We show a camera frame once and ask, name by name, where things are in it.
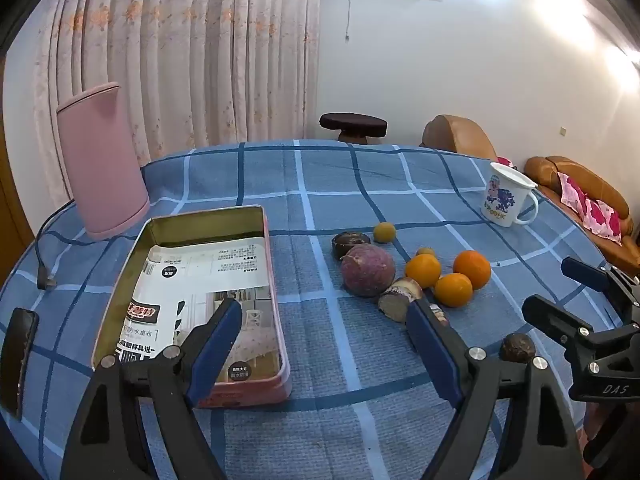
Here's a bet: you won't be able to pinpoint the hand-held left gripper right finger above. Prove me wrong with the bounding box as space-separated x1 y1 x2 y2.
405 297 586 480

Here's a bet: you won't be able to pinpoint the dark wrinkled passion fruit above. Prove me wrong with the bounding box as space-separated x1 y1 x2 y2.
332 231 372 261

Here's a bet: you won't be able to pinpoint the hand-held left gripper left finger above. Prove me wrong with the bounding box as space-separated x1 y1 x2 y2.
60 296 244 480

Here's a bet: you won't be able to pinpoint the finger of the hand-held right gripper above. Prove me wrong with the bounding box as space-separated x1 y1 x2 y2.
561 256 640 311
521 294 640 361

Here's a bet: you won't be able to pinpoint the pink flowered curtain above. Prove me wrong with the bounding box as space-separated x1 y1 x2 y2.
32 0 322 168

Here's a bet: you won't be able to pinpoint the brown cut root piece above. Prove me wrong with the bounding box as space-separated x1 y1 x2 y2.
377 277 426 324

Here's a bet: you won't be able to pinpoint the white printed cup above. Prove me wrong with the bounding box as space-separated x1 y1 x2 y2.
481 162 540 228

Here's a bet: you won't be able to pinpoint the orange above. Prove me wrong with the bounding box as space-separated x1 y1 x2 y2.
404 253 442 289
452 250 492 291
433 272 474 308

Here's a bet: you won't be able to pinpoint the brown leather armchair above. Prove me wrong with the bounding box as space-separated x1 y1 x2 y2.
419 114 498 162

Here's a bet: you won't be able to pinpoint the printed paper leaflet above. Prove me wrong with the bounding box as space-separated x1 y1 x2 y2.
116 236 281 386

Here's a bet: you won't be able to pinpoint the black phone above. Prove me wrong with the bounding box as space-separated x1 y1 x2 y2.
0 306 40 421

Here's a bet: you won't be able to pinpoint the pink metal tin box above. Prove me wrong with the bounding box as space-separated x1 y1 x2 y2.
91 204 292 409

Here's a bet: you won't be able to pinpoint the black power cable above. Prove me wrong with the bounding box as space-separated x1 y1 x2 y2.
35 199 77 291

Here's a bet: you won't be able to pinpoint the dark brown round stool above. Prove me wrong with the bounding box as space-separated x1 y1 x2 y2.
319 113 388 145

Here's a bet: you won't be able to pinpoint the round dark speckled passion fruit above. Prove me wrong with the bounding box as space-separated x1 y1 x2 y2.
499 332 536 364

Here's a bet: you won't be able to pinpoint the blue checked tablecloth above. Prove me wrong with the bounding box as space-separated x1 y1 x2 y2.
0 140 640 480

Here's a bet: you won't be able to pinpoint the brown leather sofa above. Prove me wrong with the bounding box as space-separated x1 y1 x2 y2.
523 156 640 276

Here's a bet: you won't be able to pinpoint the pink electric kettle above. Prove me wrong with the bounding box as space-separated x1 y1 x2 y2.
56 81 151 242

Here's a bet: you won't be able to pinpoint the large purple passion fruit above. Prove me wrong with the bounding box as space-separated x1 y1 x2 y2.
340 243 396 298

